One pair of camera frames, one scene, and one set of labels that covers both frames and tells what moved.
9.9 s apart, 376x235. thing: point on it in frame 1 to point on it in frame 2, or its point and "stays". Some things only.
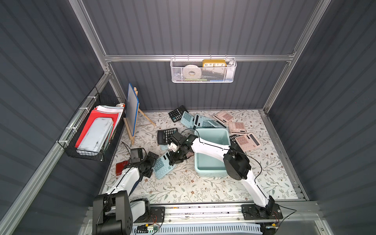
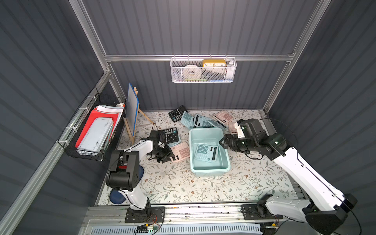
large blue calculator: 162,166 to 206,152
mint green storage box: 206,166 stays
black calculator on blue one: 164,136 stays
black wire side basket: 91,132 stays
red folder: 94,114 stays
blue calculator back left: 187,120 stays
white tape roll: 189,68 stays
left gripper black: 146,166 to 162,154
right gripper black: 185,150 to 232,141
